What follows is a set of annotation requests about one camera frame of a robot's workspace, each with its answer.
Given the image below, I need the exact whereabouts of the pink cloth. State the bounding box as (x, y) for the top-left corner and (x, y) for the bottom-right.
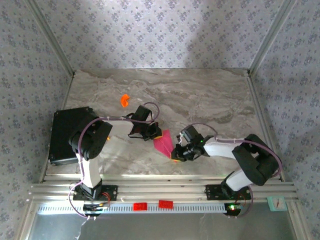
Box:
(152, 129), (181, 163)

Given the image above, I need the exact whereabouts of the grey metal sheet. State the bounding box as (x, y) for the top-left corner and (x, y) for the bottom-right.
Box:
(26, 212), (300, 240)

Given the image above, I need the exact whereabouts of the orange curved plastic piece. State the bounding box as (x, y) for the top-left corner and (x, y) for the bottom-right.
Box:
(120, 93), (131, 108)

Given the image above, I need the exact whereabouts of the red tape patch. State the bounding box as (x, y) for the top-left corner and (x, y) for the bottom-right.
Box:
(158, 199), (174, 209)
(132, 202), (148, 212)

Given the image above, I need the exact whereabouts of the black box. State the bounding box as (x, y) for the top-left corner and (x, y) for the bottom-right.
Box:
(48, 106), (97, 166)

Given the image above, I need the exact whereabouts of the small teal clock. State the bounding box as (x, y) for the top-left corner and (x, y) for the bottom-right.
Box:
(267, 195), (287, 213)

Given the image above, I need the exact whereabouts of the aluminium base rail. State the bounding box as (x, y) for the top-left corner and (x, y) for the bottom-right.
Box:
(28, 173), (300, 203)

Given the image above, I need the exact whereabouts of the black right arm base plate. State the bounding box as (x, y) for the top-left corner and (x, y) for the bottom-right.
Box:
(205, 184), (252, 201)

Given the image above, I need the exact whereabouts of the white slotted cable duct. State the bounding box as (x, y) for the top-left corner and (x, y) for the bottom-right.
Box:
(37, 202), (230, 215)

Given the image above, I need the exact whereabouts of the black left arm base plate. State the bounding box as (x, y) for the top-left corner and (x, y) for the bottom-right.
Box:
(72, 184), (119, 202)

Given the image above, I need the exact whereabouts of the aluminium side rail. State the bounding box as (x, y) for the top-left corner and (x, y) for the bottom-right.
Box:
(38, 72), (76, 185)
(246, 69), (286, 182)

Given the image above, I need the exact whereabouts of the aluminium frame post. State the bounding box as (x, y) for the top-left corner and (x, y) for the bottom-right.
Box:
(24, 0), (76, 77)
(248, 0), (300, 75)

